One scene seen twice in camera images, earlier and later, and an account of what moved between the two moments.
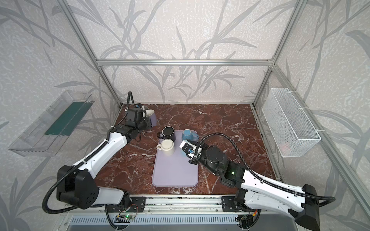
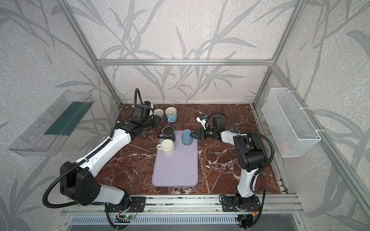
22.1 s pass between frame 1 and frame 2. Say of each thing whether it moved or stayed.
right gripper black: moved
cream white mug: stayed
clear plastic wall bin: stayed
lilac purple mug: moved
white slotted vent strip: stayed
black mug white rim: stayed
